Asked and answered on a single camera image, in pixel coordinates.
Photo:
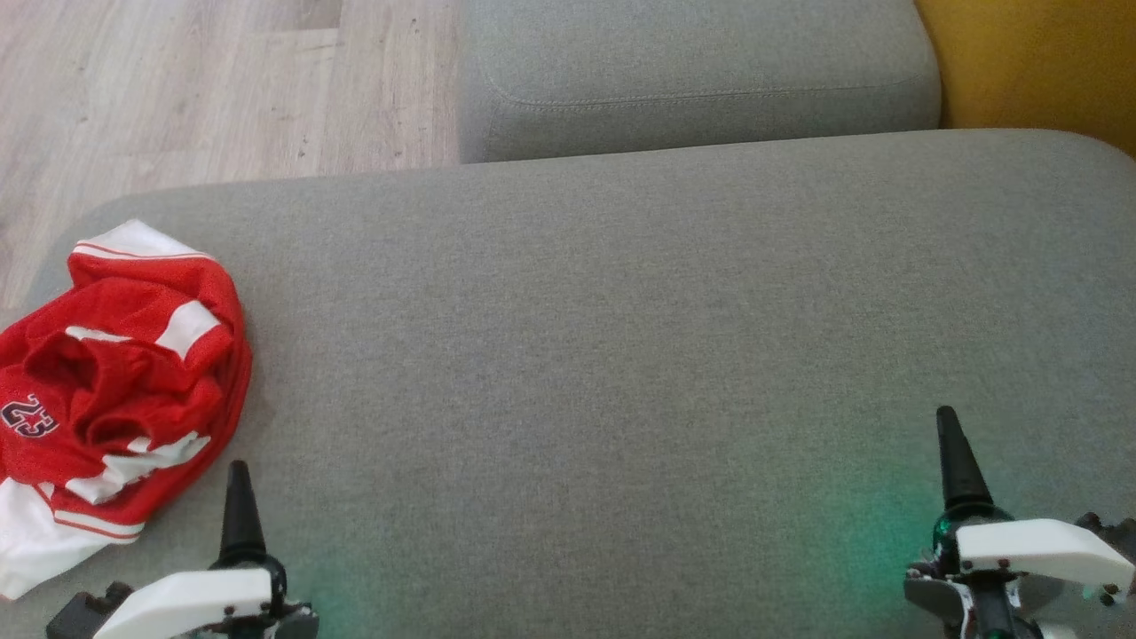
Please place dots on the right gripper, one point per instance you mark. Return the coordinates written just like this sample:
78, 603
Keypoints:
1038, 550

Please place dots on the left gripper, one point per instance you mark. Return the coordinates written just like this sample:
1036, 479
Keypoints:
195, 599

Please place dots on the red white basketball jersey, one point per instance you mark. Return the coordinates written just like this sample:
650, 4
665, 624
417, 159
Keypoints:
133, 244

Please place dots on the large yellow sofa back cushion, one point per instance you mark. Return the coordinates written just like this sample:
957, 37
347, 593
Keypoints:
1038, 62

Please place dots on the wide grey sofa seat cushion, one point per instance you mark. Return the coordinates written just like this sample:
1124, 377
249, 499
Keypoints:
692, 71

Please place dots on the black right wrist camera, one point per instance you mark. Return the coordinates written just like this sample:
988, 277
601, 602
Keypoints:
1109, 530

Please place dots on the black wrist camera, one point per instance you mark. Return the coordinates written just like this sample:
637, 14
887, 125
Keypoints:
1109, 530
84, 612

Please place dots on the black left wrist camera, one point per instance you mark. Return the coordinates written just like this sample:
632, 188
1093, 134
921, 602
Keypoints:
84, 612

